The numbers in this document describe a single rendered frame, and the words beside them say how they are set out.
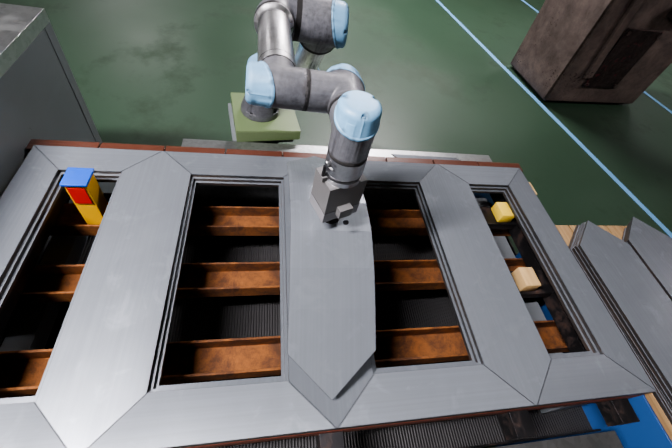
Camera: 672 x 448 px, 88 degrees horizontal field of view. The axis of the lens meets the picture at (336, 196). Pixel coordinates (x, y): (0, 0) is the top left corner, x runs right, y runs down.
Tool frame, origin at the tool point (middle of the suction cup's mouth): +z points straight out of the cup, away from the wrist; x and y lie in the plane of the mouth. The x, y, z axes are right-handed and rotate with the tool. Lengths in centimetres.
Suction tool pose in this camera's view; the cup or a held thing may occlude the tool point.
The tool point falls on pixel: (329, 219)
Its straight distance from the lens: 79.5
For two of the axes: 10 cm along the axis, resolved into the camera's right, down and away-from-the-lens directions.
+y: 8.7, -2.6, 4.2
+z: -1.7, 6.3, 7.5
